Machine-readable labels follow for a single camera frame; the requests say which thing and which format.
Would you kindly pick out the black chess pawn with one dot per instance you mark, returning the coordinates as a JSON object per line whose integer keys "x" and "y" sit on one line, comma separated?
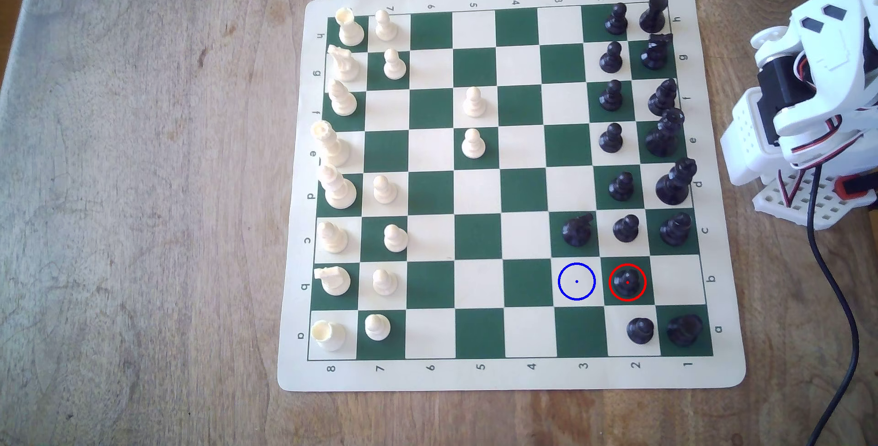
{"x": 640, "y": 331}
{"x": 617, "y": 21}
{"x": 610, "y": 97}
{"x": 625, "y": 229}
{"x": 610, "y": 60}
{"x": 627, "y": 284}
{"x": 621, "y": 188}
{"x": 610, "y": 139}

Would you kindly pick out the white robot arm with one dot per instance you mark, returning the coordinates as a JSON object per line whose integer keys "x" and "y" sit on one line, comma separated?
{"x": 833, "y": 41}

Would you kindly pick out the black chess king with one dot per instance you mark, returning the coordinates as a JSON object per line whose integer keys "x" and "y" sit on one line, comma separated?
{"x": 662, "y": 137}

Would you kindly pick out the black chess queen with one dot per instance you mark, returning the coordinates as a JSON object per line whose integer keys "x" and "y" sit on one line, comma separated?
{"x": 673, "y": 185}

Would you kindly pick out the black chess bishop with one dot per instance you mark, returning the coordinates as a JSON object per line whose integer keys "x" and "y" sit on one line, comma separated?
{"x": 662, "y": 100}
{"x": 676, "y": 230}

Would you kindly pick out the black chess knight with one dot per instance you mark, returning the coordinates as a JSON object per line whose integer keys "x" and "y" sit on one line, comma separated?
{"x": 577, "y": 231}
{"x": 656, "y": 53}

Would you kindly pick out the black chess rook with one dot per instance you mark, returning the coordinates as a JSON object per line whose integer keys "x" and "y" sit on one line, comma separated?
{"x": 652, "y": 17}
{"x": 684, "y": 330}

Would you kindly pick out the green white chess mat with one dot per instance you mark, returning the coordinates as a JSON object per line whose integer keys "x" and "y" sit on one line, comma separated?
{"x": 521, "y": 158}

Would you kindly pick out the white chess pawn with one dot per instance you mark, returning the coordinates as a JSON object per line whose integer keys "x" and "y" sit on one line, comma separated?
{"x": 377, "y": 328}
{"x": 474, "y": 104}
{"x": 473, "y": 146}
{"x": 385, "y": 283}
{"x": 386, "y": 27}
{"x": 385, "y": 191}
{"x": 396, "y": 239}
{"x": 394, "y": 67}

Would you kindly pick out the white chess bishop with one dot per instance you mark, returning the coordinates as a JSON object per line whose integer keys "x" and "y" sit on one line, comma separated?
{"x": 343, "y": 101}
{"x": 333, "y": 238}

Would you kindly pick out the white chess knight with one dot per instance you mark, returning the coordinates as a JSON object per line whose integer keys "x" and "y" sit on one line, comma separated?
{"x": 335, "y": 282}
{"x": 344, "y": 67}

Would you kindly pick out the white chess rook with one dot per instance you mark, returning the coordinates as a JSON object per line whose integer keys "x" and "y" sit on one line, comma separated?
{"x": 329, "y": 336}
{"x": 351, "y": 33}

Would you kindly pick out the white chess queen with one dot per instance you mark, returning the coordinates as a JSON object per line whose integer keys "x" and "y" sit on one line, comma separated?
{"x": 339, "y": 189}

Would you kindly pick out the white chess king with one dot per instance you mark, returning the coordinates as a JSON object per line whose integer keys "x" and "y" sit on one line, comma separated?
{"x": 333, "y": 147}

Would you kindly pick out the white perforated base board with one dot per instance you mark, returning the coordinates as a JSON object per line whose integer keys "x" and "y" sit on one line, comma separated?
{"x": 823, "y": 209}

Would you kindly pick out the orange clamp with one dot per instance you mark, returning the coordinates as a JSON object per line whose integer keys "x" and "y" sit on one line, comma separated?
{"x": 850, "y": 189}

